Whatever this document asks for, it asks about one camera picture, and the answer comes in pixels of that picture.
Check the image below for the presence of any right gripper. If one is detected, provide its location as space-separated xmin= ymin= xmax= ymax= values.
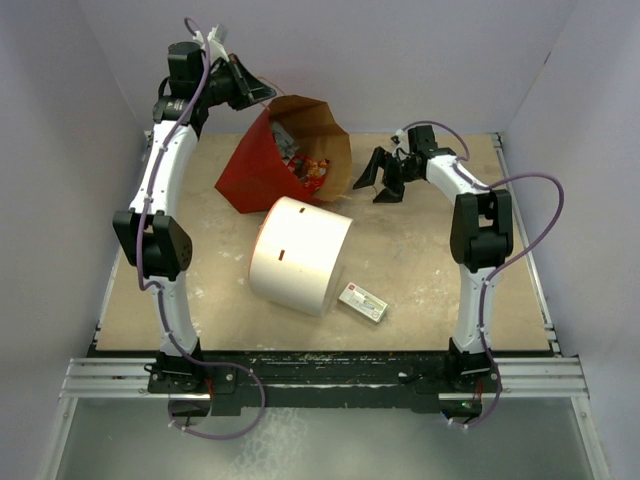
xmin=354 ymin=147 xmax=421 ymax=204

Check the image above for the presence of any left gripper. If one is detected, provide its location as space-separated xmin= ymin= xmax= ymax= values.
xmin=197 ymin=55 xmax=276 ymax=112

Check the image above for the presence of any red cookie snack bag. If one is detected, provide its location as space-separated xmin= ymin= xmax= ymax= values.
xmin=283 ymin=154 xmax=330 ymax=193

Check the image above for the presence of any red brown paper bag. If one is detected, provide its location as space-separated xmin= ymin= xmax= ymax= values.
xmin=215 ymin=95 xmax=352 ymax=213

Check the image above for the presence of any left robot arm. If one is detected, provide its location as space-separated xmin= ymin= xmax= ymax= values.
xmin=112 ymin=40 xmax=277 ymax=392

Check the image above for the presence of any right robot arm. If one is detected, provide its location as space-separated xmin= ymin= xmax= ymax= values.
xmin=353 ymin=123 xmax=514 ymax=391

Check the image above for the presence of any silver foil packet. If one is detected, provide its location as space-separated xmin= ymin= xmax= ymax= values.
xmin=270 ymin=121 xmax=299 ymax=160

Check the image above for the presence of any white cylindrical container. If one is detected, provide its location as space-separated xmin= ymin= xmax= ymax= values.
xmin=249 ymin=196 xmax=353 ymax=317

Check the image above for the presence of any small white green box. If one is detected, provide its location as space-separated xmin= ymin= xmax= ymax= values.
xmin=338 ymin=282 xmax=388 ymax=324

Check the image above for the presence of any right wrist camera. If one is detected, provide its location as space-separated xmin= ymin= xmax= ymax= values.
xmin=391 ymin=129 xmax=409 ymax=151

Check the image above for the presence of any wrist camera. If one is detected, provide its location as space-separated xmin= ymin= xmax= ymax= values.
xmin=391 ymin=129 xmax=409 ymax=151
xmin=192 ymin=24 xmax=230 ymax=63

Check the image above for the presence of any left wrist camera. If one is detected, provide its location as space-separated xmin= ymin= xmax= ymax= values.
xmin=192 ymin=24 xmax=230 ymax=63

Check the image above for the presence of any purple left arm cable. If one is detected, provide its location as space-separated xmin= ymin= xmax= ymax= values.
xmin=135 ymin=17 xmax=266 ymax=441

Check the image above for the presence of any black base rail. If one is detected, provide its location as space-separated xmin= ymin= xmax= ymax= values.
xmin=81 ymin=351 xmax=548 ymax=418

